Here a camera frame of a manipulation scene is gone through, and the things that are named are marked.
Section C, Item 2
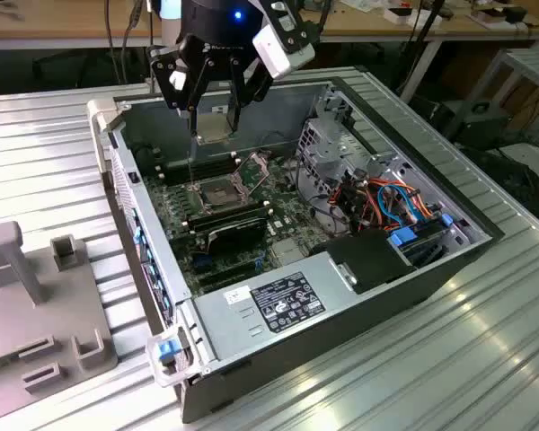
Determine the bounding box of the silver power supply unit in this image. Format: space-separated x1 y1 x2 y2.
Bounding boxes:
192 251 358 363

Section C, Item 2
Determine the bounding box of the small CPU plate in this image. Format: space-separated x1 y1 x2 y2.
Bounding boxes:
196 128 233 145

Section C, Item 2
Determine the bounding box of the blue wire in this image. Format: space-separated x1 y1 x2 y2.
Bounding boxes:
376 180 421 230

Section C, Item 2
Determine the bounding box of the black graphics card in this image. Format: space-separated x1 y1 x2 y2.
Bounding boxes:
205 216 270 258

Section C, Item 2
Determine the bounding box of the black flat panel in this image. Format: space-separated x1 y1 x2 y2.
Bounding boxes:
457 145 539 222

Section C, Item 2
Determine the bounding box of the green motherboard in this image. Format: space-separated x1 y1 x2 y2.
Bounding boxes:
141 150 338 297

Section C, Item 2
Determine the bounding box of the black equipment box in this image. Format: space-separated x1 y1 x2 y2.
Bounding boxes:
448 101 511 149

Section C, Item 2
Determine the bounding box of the CPU socket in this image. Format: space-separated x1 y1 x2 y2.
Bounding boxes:
190 177 252 213

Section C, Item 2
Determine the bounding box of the metal slat shelf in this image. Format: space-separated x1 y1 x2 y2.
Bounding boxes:
460 47 539 145

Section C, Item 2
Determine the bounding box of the silver metal drive cage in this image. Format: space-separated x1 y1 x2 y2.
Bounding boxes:
296 84 414 194

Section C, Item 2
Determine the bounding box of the orange wire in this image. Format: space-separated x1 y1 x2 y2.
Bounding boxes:
334 177 435 225

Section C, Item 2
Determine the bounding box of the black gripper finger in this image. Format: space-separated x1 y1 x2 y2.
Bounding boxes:
226 52 273 135
146 43 210 137

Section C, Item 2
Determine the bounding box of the wooden desk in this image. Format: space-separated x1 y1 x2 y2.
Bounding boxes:
0 0 539 50

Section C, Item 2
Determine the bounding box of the black RAM slot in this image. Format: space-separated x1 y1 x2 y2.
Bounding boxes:
183 200 270 227
159 157 243 184
155 151 234 174

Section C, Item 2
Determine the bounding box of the white paper sheet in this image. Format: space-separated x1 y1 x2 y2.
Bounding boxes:
498 143 539 180

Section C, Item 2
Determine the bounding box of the blue disk carrier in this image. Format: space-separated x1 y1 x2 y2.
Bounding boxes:
388 226 421 248

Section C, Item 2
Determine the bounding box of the grey parts rack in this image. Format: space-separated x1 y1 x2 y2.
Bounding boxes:
0 219 120 396

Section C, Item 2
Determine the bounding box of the black plastic drive cover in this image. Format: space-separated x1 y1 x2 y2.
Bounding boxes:
309 231 418 296

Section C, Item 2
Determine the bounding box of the brown cardboard box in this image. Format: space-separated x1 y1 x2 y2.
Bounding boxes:
469 8 508 31

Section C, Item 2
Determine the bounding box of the blue case latch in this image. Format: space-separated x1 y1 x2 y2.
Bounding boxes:
158 340 180 362

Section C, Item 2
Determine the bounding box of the metal socket cover frame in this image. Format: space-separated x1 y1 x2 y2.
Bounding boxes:
233 151 274 199

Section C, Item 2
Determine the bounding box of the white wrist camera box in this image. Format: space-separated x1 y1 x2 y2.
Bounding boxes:
251 0 316 82

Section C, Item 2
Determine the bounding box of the open PC case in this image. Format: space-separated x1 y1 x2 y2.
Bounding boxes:
85 75 507 426

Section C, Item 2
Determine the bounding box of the white box on desk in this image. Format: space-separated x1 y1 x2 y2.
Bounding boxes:
383 4 444 26

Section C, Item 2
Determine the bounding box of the silver chipset heatsink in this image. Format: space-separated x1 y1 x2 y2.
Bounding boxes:
271 237 309 266

